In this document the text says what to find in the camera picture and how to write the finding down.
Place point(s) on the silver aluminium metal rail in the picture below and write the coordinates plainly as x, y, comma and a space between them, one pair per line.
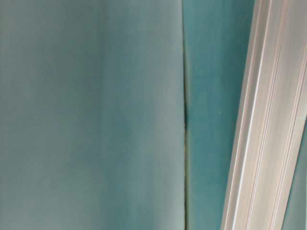
271, 117

